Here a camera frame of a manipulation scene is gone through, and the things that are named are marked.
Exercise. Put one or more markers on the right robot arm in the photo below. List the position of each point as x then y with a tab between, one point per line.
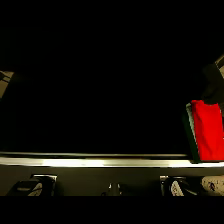
180	188

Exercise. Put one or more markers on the silver frame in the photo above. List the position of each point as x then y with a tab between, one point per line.
100	162

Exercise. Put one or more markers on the white garment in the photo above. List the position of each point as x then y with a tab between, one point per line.
191	120

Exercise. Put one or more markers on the red T-shirt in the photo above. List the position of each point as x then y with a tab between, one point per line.
210	133

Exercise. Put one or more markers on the black garment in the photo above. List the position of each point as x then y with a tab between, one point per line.
211	86

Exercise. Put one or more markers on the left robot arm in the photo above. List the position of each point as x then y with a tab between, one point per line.
33	188

